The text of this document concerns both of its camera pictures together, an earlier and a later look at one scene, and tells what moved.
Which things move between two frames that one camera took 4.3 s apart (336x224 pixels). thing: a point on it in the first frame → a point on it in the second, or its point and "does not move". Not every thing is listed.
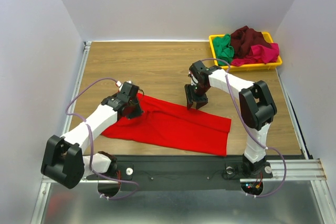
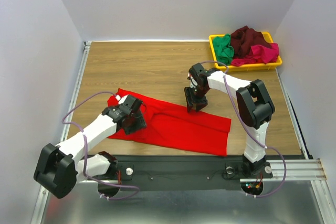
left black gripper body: (135, 110) → (137, 123)
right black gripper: (196, 97) does not move
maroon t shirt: (242, 39) does not move
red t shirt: (163, 123) does not move
